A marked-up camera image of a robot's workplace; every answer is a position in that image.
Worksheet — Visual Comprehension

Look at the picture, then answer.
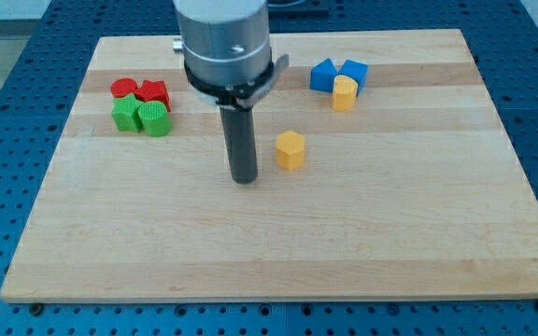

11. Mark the green cylinder block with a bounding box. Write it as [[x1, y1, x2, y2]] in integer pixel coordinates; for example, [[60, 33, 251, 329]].
[[137, 101, 172, 137]]

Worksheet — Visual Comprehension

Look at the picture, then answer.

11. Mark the blue triangle block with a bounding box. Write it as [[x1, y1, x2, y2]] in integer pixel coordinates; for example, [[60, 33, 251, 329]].
[[309, 58, 338, 92]]

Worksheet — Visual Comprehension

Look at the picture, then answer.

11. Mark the wooden board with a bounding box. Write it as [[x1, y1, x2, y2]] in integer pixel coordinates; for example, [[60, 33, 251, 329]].
[[0, 29, 538, 303]]

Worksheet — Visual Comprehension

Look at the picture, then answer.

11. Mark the yellow cylinder block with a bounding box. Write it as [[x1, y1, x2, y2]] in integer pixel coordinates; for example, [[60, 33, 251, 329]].
[[332, 75, 358, 112]]

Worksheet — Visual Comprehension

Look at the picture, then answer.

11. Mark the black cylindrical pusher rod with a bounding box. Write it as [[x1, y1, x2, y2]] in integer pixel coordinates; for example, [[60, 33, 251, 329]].
[[219, 107, 258, 184]]

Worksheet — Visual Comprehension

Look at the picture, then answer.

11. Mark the blue cube block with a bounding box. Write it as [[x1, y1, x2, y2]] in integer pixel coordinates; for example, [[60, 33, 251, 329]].
[[339, 60, 370, 95]]

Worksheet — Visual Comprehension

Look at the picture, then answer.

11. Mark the green star block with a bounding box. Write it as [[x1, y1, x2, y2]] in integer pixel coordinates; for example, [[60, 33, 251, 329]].
[[111, 93, 143, 133]]

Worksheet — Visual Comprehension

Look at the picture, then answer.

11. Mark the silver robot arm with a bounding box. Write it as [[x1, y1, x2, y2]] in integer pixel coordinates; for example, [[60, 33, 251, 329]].
[[173, 0, 290, 184]]

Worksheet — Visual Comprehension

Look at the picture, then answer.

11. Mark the yellow hexagon block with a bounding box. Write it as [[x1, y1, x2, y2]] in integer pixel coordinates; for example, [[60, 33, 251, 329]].
[[276, 131, 305, 171]]

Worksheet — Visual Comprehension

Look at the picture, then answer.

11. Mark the red cylinder block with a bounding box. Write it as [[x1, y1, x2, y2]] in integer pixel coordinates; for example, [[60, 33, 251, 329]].
[[109, 77, 138, 98]]

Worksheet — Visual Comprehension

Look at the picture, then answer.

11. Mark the red star block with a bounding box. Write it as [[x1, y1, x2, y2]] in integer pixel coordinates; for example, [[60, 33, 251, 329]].
[[134, 79, 171, 111]]

